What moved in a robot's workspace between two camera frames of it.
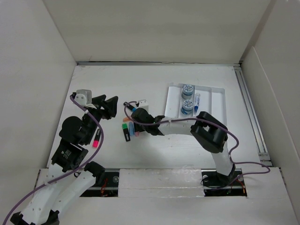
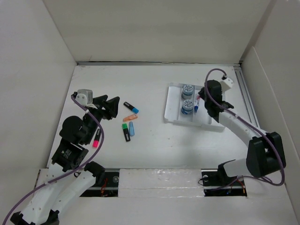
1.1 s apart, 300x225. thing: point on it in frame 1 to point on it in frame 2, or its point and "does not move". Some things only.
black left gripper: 110,105 does not move
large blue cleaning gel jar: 188,90 does not move
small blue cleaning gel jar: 187,107 does not move
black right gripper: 138,127 to 200,92
